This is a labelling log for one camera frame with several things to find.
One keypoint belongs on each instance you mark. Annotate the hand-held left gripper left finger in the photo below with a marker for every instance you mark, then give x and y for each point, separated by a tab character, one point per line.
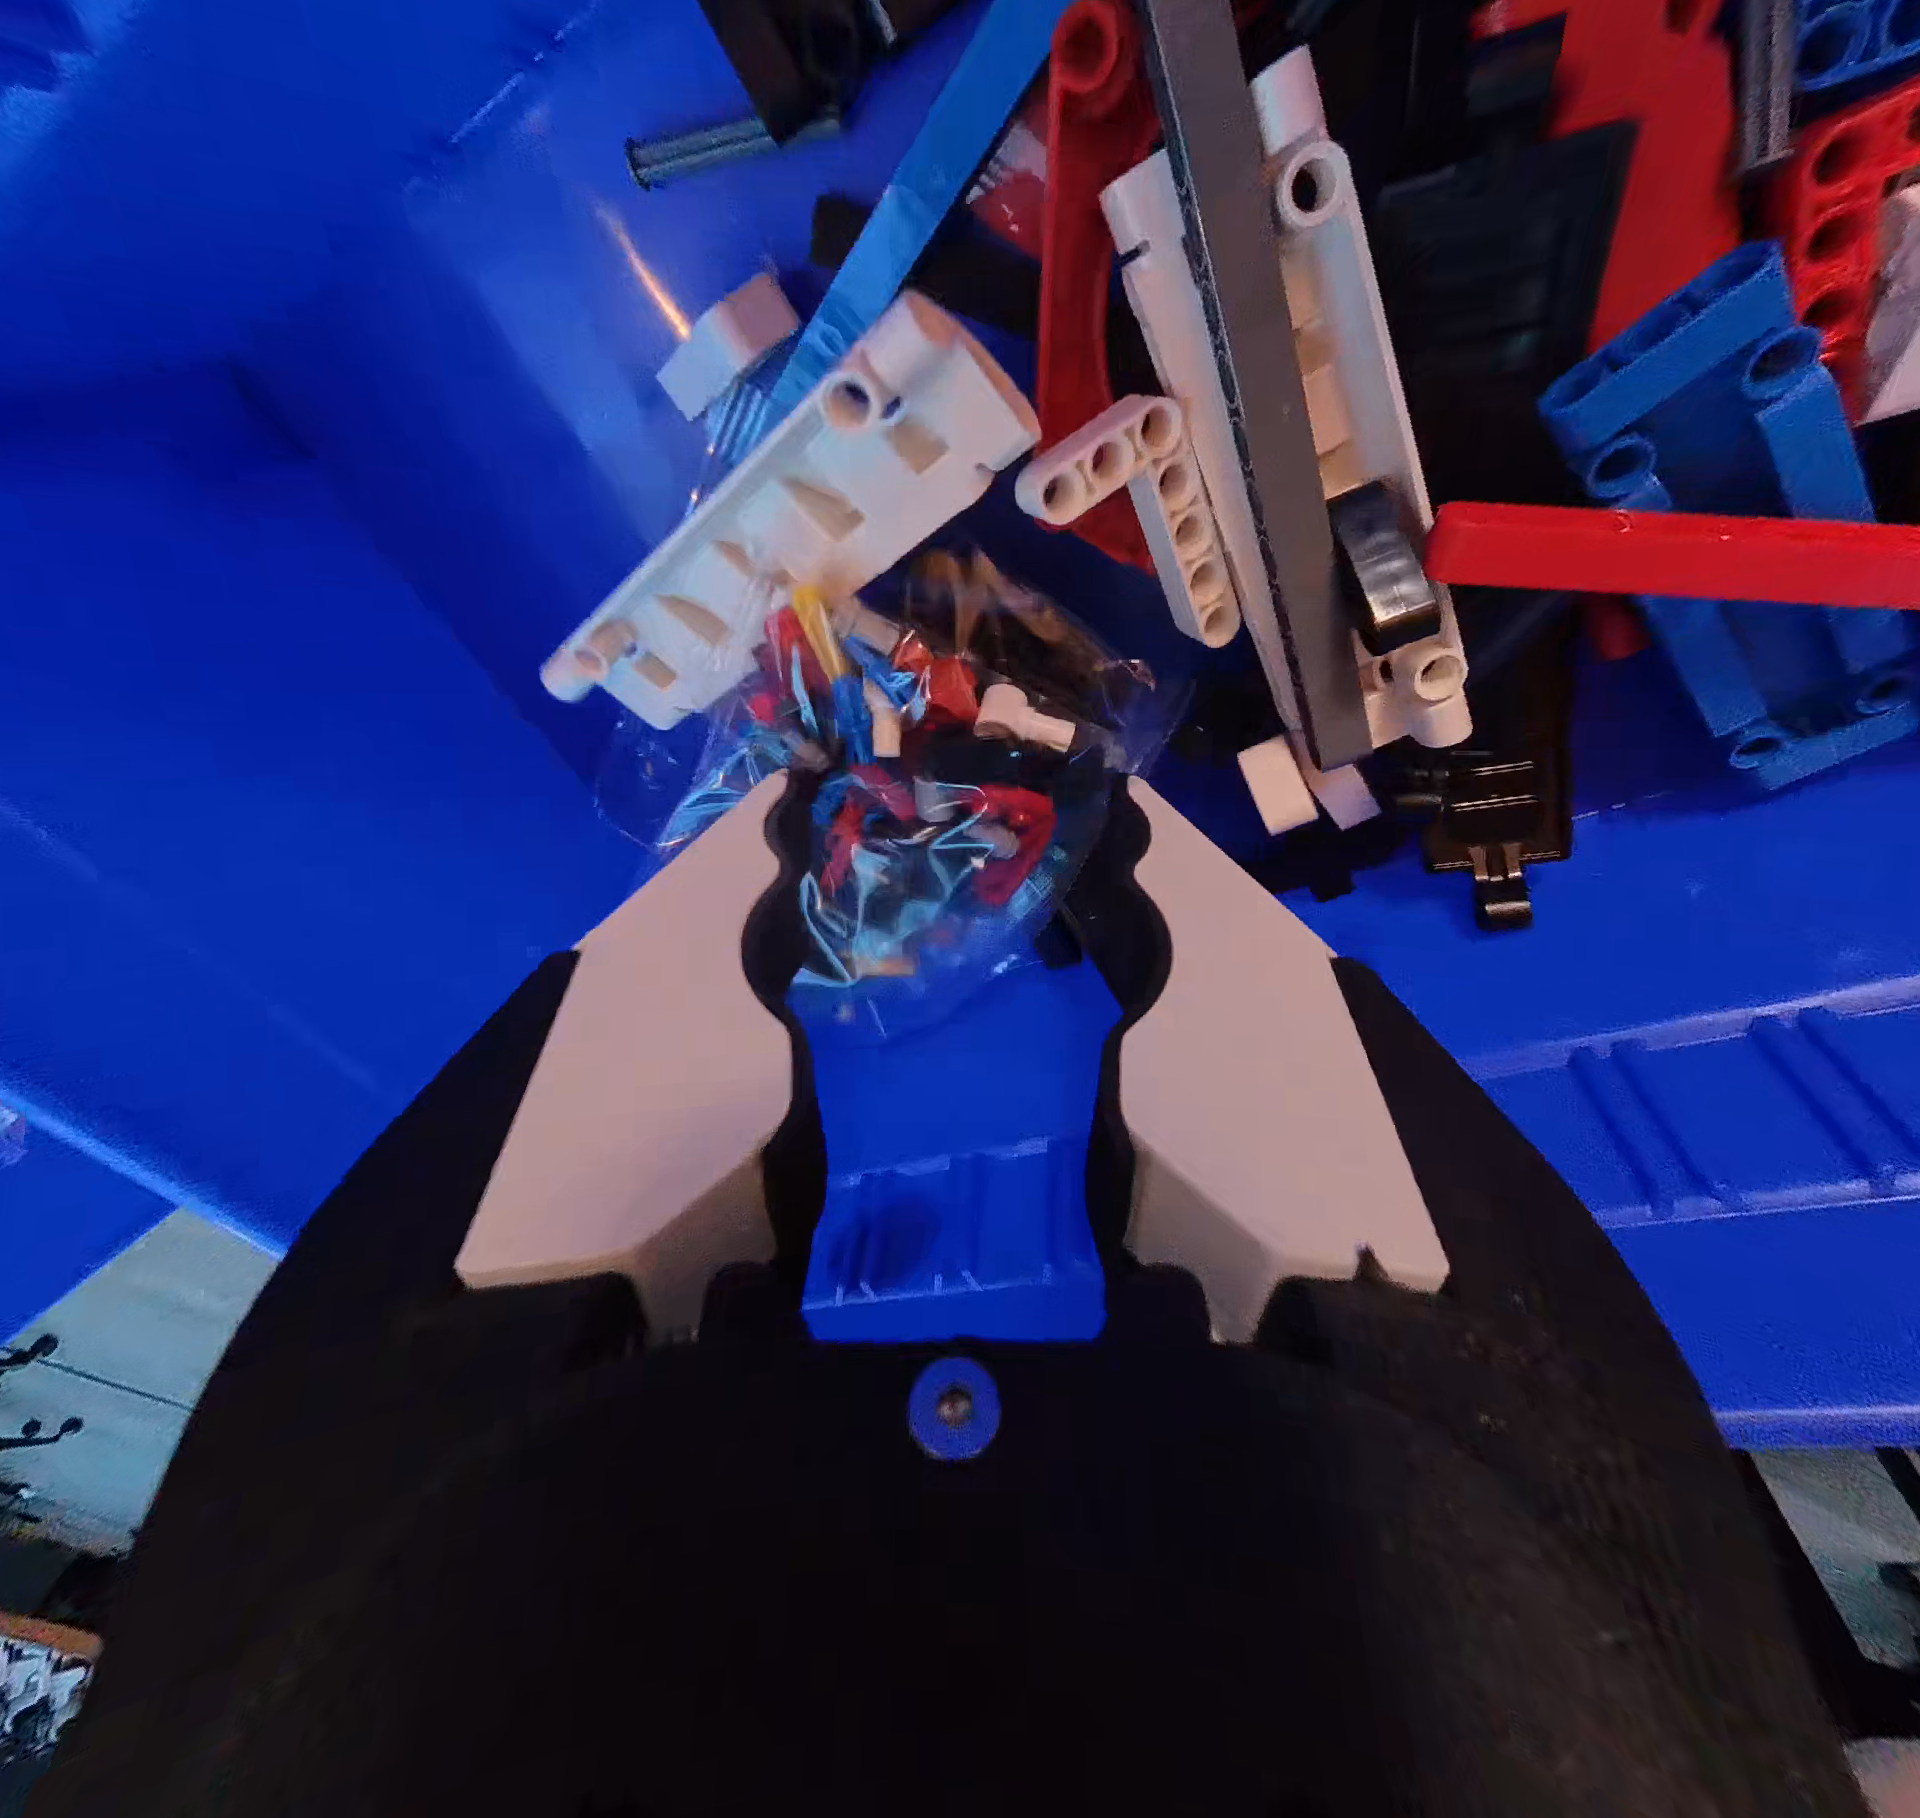
631	1097

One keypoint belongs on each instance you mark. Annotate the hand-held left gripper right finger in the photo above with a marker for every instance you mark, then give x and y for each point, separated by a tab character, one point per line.
1275	1097

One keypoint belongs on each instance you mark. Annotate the small bag of lego pins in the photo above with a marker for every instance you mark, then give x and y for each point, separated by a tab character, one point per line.
930	799

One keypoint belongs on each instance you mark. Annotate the blue bin with white tag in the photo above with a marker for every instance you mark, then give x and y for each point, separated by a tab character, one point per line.
299	572

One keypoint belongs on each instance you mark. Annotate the pile of loose lego parts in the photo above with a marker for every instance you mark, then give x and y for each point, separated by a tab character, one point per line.
1304	349

